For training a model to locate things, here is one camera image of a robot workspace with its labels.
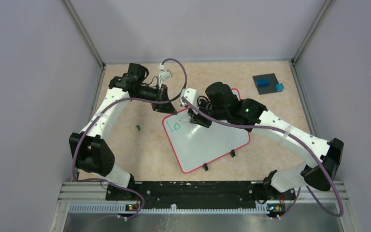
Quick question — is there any white toothed cable duct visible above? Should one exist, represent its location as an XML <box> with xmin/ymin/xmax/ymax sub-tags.
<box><xmin>69</xmin><ymin>203</ymin><xmax>269</xmax><ymax>214</ymax></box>

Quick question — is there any dark blue lego brick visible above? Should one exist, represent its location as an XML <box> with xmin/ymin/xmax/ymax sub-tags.
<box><xmin>256</xmin><ymin>79</ymin><xmax>270</xmax><ymax>87</ymax></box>

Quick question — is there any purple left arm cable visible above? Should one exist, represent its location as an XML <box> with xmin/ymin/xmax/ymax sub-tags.
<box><xmin>71</xmin><ymin>58</ymin><xmax>188</xmax><ymax>221</ymax></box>

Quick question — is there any light blue lego brick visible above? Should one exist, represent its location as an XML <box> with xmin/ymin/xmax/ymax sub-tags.
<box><xmin>275</xmin><ymin>83</ymin><xmax>285</xmax><ymax>92</ymax></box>

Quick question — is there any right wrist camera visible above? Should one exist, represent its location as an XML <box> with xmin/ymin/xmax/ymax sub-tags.
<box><xmin>179</xmin><ymin>88</ymin><xmax>199</xmax><ymax>108</ymax></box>

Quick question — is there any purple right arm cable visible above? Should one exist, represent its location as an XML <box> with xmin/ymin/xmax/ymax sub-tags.
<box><xmin>180</xmin><ymin>96</ymin><xmax>345</xmax><ymax>219</ymax></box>

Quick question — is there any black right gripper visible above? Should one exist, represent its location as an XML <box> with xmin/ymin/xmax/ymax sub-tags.
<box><xmin>188</xmin><ymin>97</ymin><xmax>228</xmax><ymax>128</ymax></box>

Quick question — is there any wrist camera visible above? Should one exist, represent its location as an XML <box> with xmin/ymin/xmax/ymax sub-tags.
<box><xmin>157</xmin><ymin>70</ymin><xmax>172</xmax><ymax>85</ymax></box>
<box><xmin>179</xmin><ymin>88</ymin><xmax>199</xmax><ymax>108</ymax></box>

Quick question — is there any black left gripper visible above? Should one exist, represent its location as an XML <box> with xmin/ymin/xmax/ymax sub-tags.
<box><xmin>134</xmin><ymin>83</ymin><xmax>177</xmax><ymax>115</ymax></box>

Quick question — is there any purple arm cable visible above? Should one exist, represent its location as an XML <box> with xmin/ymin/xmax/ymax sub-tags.
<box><xmin>180</xmin><ymin>96</ymin><xmax>345</xmax><ymax>219</ymax></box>
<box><xmin>71</xmin><ymin>58</ymin><xmax>188</xmax><ymax>221</ymax></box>

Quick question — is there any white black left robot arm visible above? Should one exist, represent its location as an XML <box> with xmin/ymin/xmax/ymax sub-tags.
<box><xmin>69</xmin><ymin>63</ymin><xmax>177</xmax><ymax>200</ymax></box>

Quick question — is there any grey lego baseplate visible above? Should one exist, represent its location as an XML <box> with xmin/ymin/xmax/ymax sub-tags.
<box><xmin>252</xmin><ymin>73</ymin><xmax>279</xmax><ymax>95</ymax></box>

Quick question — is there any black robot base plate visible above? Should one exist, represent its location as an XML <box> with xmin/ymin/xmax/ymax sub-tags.
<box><xmin>105</xmin><ymin>181</ymin><xmax>295</xmax><ymax>209</ymax></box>

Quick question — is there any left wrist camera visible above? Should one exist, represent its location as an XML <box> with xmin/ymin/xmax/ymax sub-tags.
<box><xmin>157</xmin><ymin>70</ymin><xmax>172</xmax><ymax>85</ymax></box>

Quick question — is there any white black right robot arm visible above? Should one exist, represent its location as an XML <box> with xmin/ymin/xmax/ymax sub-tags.
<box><xmin>180</xmin><ymin>82</ymin><xmax>344</xmax><ymax>199</ymax></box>

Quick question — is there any pink framed whiteboard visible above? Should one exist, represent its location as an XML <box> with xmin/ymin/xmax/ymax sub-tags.
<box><xmin>161</xmin><ymin>88</ymin><xmax>251</xmax><ymax>174</ymax></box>

